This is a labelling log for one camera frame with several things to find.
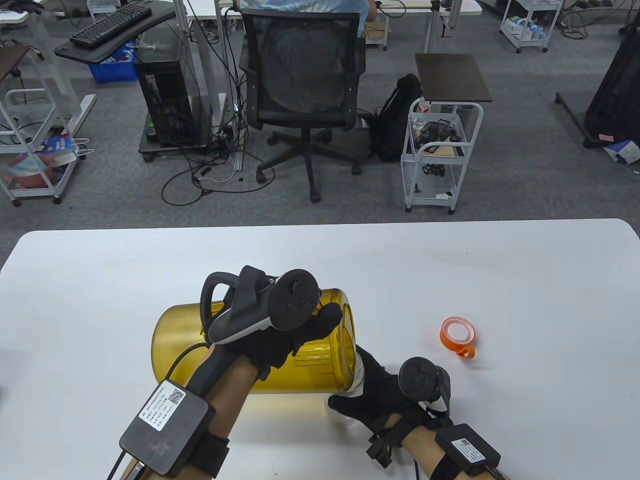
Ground cardboard box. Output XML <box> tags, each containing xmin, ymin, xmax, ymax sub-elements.
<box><xmin>362</xmin><ymin>17</ymin><xmax>391</xmax><ymax>47</ymax></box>

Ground black hand controller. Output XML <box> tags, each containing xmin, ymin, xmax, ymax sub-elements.
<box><xmin>200</xmin><ymin>265</ymin><xmax>321</xmax><ymax>346</ymax></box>
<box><xmin>398</xmin><ymin>355</ymin><xmax>451</xmax><ymax>416</ymax></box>

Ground yellow transparent kettle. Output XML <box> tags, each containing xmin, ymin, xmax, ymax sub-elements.
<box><xmin>151</xmin><ymin>287</ymin><xmax>357</xmax><ymax>396</ymax></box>

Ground black keyboard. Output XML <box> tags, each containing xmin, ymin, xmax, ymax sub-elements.
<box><xmin>69</xmin><ymin>1</ymin><xmax>153</xmax><ymax>50</ymax></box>

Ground white cart with basketball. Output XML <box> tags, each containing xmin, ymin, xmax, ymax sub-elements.
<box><xmin>0</xmin><ymin>89</ymin><xmax>81</xmax><ymax>207</ymax></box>

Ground person's right hand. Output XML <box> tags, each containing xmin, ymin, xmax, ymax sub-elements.
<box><xmin>327</xmin><ymin>344</ymin><xmax>428</xmax><ymax>436</ymax></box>

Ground black backpack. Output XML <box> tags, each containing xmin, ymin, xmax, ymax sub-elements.
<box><xmin>370</xmin><ymin>73</ymin><xmax>423</xmax><ymax>163</ymax></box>

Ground person's right forearm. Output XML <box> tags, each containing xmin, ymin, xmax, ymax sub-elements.
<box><xmin>400</xmin><ymin>425</ymin><xmax>506</xmax><ymax>480</ymax></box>

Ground black floor cables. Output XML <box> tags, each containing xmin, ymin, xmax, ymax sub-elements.
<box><xmin>161</xmin><ymin>145</ymin><xmax>276</xmax><ymax>207</ymax></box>

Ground black computer tower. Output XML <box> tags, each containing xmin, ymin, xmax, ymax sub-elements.
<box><xmin>134</xmin><ymin>47</ymin><xmax>211</xmax><ymax>148</ymax></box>

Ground small white storage cart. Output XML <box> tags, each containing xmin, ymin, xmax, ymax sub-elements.
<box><xmin>501</xmin><ymin>0</ymin><xmax>563</xmax><ymax>53</ymax></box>

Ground person's left hand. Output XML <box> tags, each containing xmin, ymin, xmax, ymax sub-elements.
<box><xmin>210</xmin><ymin>287</ymin><xmax>343</xmax><ymax>383</ymax></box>

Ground clear water cup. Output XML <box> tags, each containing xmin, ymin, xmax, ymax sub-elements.
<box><xmin>327</xmin><ymin>352</ymin><xmax>367</xmax><ymax>426</ymax></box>

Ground person's left forearm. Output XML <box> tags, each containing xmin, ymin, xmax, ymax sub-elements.
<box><xmin>135</xmin><ymin>350</ymin><xmax>261</xmax><ymax>480</ymax></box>

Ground orange cup lid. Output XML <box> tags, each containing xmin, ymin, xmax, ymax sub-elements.
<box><xmin>440</xmin><ymin>316</ymin><xmax>477</xmax><ymax>359</ymax></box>

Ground white rolling cart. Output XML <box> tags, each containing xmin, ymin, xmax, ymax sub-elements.
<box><xmin>401</xmin><ymin>97</ymin><xmax>484</xmax><ymax>215</ymax></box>

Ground black mesh office chair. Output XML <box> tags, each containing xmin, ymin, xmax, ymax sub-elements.
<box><xmin>239</xmin><ymin>7</ymin><xmax>376</xmax><ymax>203</ymax></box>

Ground dark brown side table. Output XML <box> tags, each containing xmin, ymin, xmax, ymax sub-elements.
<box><xmin>415</xmin><ymin>53</ymin><xmax>493</xmax><ymax>103</ymax></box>

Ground black strapped sensor box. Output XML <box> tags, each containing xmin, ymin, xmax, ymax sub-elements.
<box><xmin>119</xmin><ymin>379</ymin><xmax>231</xmax><ymax>480</ymax></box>
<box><xmin>431</xmin><ymin>423</ymin><xmax>502</xmax><ymax>480</ymax></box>

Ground white blue carton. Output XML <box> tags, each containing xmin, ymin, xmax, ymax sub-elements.
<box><xmin>602</xmin><ymin>140</ymin><xmax>640</xmax><ymax>165</ymax></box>

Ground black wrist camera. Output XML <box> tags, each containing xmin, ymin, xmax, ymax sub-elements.
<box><xmin>366</xmin><ymin>434</ymin><xmax>401</xmax><ymax>468</ymax></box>

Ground blue plastic crate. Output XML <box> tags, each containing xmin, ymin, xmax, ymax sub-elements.
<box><xmin>89</xmin><ymin>45</ymin><xmax>140</xmax><ymax>84</ymax></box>

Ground black fabric stand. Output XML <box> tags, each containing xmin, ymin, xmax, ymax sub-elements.
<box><xmin>555</xmin><ymin>30</ymin><xmax>640</xmax><ymax>149</ymax></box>

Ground black curved desk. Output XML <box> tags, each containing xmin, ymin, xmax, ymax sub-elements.
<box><xmin>54</xmin><ymin>0</ymin><xmax>177</xmax><ymax>65</ymax></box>

